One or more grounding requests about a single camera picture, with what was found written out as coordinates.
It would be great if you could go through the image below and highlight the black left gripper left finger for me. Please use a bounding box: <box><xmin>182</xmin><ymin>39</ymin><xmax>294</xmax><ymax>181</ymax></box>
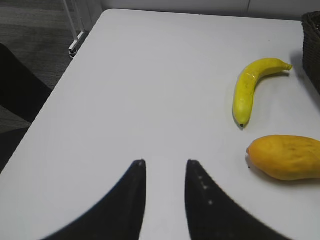
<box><xmin>46</xmin><ymin>159</ymin><xmax>147</xmax><ymax>240</ymax></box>

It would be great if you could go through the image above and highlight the yellow banana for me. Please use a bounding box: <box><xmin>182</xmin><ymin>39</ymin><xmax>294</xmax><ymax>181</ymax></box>
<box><xmin>232</xmin><ymin>57</ymin><xmax>292</xmax><ymax>129</ymax></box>

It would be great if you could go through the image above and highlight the black woven basket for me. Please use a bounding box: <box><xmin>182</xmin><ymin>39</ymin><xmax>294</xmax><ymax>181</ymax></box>
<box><xmin>301</xmin><ymin>11</ymin><xmax>320</xmax><ymax>93</ymax></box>

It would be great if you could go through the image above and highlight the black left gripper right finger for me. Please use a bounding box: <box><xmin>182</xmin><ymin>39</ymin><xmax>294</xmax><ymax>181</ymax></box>
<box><xmin>185</xmin><ymin>159</ymin><xmax>283</xmax><ymax>240</ymax></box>

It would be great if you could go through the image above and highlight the white metal frame leg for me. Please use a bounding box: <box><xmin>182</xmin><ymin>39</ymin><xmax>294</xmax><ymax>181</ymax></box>
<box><xmin>61</xmin><ymin>0</ymin><xmax>86</xmax><ymax>59</ymax></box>

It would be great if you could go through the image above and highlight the orange mango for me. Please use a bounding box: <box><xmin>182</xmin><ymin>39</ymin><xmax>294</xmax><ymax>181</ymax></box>
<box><xmin>246</xmin><ymin>135</ymin><xmax>320</xmax><ymax>181</ymax></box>

